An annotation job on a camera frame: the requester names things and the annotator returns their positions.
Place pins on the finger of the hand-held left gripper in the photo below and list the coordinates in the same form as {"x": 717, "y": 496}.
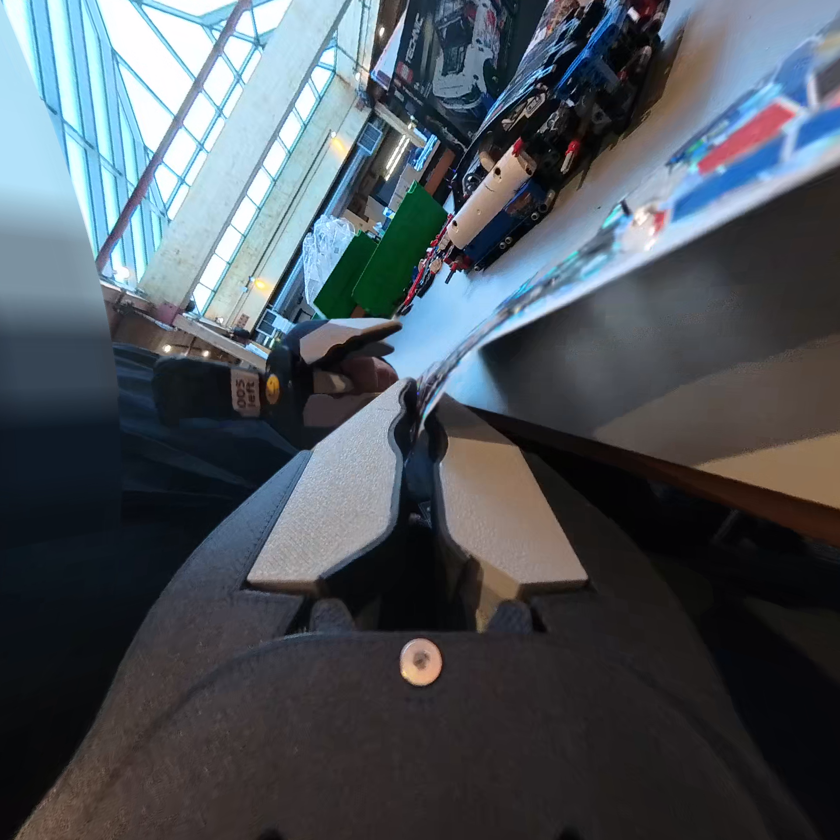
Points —
{"x": 348, "y": 338}
{"x": 334, "y": 410}

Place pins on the glittery sticker sheet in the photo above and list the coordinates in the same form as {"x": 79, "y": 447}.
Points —
{"x": 741, "y": 138}

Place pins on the person's left hand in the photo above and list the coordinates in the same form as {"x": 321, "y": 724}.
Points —
{"x": 371, "y": 374}

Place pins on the black toy set box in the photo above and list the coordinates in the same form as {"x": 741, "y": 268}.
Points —
{"x": 453, "y": 65}

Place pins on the grey desk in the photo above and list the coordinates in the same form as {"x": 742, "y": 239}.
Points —
{"x": 663, "y": 111}

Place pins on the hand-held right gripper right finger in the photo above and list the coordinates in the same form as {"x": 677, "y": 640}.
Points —
{"x": 505, "y": 518}

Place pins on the clear plastic bag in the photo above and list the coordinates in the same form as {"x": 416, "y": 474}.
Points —
{"x": 328, "y": 243}

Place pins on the large green plastic bin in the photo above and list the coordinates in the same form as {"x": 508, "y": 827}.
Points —
{"x": 407, "y": 249}

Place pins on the toy brick race car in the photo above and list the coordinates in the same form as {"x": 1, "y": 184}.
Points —
{"x": 499, "y": 184}

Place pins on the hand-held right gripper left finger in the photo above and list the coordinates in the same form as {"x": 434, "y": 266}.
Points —
{"x": 328, "y": 512}

